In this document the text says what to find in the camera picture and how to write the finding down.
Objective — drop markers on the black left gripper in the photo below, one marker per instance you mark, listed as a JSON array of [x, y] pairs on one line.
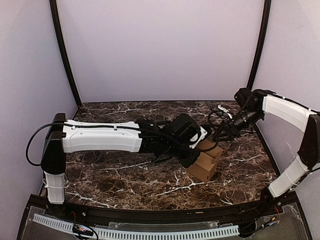
[[187, 162]]

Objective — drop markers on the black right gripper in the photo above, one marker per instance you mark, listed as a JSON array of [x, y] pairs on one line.
[[230, 128]]

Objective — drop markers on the brown cardboard box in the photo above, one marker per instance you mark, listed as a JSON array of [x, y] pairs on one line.
[[205, 166]]

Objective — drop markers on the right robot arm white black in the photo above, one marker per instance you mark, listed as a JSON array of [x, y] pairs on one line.
[[301, 137]]

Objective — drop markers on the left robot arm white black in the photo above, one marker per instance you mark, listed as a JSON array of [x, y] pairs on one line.
[[173, 139]]

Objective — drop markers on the right small circuit board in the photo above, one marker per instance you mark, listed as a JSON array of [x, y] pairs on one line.
[[270, 222]]

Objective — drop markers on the small circuit board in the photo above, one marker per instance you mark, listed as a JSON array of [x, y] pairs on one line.
[[82, 231], [270, 222]]

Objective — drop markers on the left small circuit board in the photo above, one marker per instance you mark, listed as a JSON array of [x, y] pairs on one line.
[[82, 231]]

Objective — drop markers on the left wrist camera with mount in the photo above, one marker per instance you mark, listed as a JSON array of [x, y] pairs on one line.
[[205, 131]]

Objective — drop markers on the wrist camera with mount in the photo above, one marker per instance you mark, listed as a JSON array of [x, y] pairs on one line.
[[205, 131], [221, 112]]

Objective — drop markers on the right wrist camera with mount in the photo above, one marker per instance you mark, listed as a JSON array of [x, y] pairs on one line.
[[221, 112]]

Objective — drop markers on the black front table rail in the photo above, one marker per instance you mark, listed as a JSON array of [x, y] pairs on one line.
[[245, 213]]

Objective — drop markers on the white slotted cable duct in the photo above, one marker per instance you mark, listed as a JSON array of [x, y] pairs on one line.
[[127, 231]]

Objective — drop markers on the right black frame post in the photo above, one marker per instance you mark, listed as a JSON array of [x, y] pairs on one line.
[[260, 43]]

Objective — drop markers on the black frame post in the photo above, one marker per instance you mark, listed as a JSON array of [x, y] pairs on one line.
[[63, 52], [260, 43]]

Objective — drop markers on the left black frame post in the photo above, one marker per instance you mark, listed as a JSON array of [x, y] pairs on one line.
[[63, 52]]

